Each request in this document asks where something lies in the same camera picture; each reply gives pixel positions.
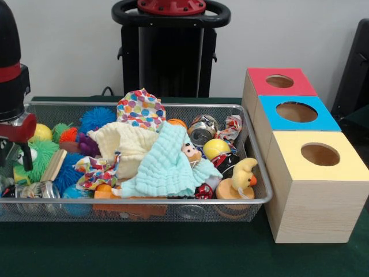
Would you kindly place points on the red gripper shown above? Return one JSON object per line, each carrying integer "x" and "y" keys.
{"x": 20, "y": 132}

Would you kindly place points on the crushed clear plastic bottle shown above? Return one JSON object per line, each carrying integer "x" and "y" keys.
{"x": 47, "y": 190}

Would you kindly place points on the cream knitted cloth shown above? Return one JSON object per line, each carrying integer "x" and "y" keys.
{"x": 129, "y": 141}

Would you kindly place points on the mint green cloth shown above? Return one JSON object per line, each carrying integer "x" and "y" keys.
{"x": 164, "y": 170}

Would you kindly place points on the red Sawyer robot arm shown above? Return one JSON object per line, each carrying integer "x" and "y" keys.
{"x": 8, "y": 86}

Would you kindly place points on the silver mesh bin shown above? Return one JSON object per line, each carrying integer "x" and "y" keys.
{"x": 201, "y": 213}

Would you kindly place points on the wooden three-hole box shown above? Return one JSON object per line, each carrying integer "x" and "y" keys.
{"x": 317, "y": 207}

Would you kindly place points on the green spiky monster toy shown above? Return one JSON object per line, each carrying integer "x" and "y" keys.
{"x": 43, "y": 158}

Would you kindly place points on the plain yellow ball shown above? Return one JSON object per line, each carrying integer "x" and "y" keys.
{"x": 43, "y": 133}

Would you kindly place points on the blue spiky ball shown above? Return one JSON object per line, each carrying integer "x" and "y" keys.
{"x": 98, "y": 118}

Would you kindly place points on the polka dot cloth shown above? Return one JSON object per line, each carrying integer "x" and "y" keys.
{"x": 141, "y": 109}

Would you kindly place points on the brown plush toy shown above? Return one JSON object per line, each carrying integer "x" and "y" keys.
{"x": 191, "y": 153}

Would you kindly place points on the dark green tablecloth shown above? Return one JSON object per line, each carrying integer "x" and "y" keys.
{"x": 173, "y": 254}

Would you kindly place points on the crushed silver drink can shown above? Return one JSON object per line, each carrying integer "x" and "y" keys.
{"x": 201, "y": 132}

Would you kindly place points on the yellow tennis ball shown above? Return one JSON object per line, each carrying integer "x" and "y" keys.
{"x": 214, "y": 147}

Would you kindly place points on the yellow plush duck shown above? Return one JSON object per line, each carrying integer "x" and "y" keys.
{"x": 243, "y": 173}

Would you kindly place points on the black panel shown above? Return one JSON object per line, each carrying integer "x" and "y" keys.
{"x": 354, "y": 72}

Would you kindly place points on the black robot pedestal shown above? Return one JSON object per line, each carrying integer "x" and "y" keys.
{"x": 170, "y": 57}

